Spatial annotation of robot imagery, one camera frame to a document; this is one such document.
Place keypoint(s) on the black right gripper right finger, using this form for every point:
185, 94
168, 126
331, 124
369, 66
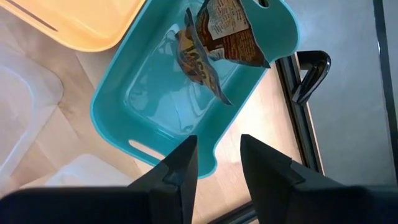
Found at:
267, 174

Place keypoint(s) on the clear plastic bin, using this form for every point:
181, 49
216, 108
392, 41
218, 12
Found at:
18, 102
87, 171

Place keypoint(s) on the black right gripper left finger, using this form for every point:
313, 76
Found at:
177, 174

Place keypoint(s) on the black frame clamp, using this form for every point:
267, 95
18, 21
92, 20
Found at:
317, 65

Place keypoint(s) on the yellow plastic bin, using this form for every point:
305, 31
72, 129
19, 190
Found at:
87, 21

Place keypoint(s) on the teal plastic bin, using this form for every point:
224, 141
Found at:
149, 102

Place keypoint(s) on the taco seasoning packet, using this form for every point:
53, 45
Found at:
192, 62

